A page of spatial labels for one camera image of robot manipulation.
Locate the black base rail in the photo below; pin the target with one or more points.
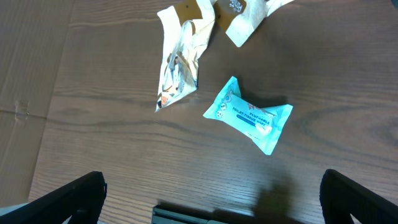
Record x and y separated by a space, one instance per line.
175 214

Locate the cream snack pouch upper left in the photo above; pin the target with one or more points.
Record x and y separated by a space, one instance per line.
240 18

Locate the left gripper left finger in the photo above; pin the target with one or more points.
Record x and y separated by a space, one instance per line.
80 201

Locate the teal flushable wipes packet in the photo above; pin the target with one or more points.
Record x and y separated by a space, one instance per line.
262 125

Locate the cream snack pouch far left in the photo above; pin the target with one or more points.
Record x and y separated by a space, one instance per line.
187 28

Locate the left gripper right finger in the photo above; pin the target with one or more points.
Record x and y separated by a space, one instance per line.
342 199

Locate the cream snack pouch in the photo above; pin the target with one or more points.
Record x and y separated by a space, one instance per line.
240 18
187 28

